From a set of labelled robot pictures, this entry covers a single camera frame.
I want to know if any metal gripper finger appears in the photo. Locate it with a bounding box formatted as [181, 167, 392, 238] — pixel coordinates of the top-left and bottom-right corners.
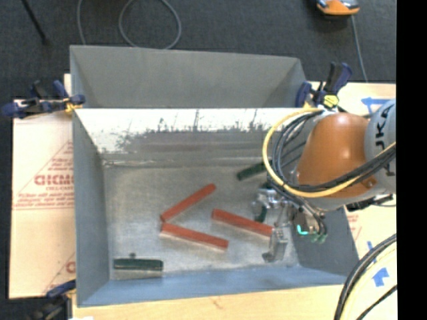
[262, 227, 289, 263]
[250, 194, 270, 223]

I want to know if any dark green flat block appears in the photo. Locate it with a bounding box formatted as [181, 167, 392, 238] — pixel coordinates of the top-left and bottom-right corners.
[112, 257, 165, 281]
[236, 162, 268, 182]

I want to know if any grey metal bin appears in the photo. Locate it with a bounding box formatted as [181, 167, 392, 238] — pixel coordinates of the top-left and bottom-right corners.
[69, 44, 360, 308]

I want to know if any black cylinder on white bracket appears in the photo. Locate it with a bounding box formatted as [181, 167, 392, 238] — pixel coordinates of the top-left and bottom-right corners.
[345, 193, 394, 212]

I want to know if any red-brown flat block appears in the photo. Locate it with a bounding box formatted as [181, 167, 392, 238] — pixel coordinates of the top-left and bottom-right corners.
[159, 183, 218, 223]
[158, 222, 230, 254]
[210, 208, 276, 241]

